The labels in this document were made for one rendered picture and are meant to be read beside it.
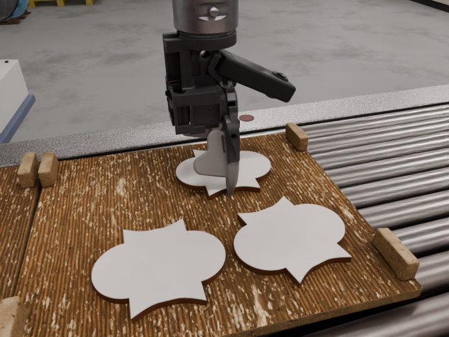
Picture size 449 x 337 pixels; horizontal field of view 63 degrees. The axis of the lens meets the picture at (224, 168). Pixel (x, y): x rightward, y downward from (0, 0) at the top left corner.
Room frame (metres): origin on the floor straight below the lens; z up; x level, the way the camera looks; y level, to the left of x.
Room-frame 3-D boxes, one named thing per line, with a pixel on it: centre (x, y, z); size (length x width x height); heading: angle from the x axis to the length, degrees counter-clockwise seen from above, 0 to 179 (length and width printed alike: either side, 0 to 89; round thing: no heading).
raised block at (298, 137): (0.54, -0.12, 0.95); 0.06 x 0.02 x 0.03; 14
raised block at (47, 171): (0.45, 0.26, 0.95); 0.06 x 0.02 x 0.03; 14
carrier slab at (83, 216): (0.37, 0.04, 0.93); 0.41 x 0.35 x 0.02; 104
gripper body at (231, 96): (0.45, 0.03, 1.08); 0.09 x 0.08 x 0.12; 105
